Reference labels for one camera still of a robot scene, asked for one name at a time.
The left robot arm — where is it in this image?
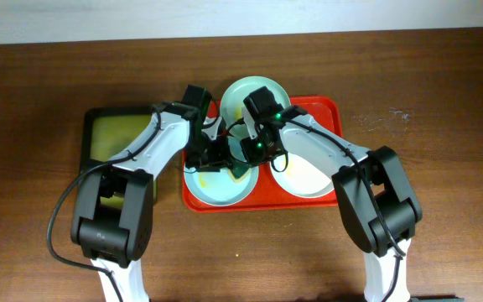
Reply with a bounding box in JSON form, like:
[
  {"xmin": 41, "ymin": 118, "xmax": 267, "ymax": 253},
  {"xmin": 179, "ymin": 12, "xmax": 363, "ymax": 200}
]
[{"xmin": 69, "ymin": 86, "xmax": 231, "ymax": 301}]

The green plate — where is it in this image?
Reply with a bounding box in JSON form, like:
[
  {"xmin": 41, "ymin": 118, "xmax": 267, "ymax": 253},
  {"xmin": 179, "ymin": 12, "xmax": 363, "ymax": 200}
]
[{"xmin": 220, "ymin": 75, "xmax": 291, "ymax": 128}]

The black tray with soapy water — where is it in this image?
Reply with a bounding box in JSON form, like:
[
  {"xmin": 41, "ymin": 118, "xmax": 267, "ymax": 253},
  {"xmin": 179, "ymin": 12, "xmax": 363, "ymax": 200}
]
[{"xmin": 80, "ymin": 106, "xmax": 153, "ymax": 210}]

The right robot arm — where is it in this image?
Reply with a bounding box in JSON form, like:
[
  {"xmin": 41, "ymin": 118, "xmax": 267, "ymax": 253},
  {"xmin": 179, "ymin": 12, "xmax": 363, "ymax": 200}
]
[{"xmin": 241, "ymin": 86, "xmax": 423, "ymax": 301}]

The red plastic tray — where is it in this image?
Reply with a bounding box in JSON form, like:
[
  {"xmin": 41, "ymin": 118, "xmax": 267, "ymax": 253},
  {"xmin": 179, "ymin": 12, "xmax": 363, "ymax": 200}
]
[{"xmin": 181, "ymin": 96, "xmax": 343, "ymax": 213}]

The white plate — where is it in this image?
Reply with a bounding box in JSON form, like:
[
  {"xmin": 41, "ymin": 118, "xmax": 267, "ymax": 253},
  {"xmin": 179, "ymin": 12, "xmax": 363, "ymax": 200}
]
[{"xmin": 269, "ymin": 154, "xmax": 334, "ymax": 199}]

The green and yellow sponge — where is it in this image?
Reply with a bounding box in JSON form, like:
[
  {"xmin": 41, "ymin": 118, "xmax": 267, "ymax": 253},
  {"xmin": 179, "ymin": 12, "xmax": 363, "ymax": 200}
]
[{"xmin": 228, "ymin": 164, "xmax": 251, "ymax": 184}]

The light blue plate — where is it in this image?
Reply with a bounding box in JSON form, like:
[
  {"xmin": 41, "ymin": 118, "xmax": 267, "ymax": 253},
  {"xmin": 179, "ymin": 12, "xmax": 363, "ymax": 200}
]
[{"xmin": 184, "ymin": 136, "xmax": 259, "ymax": 206}]

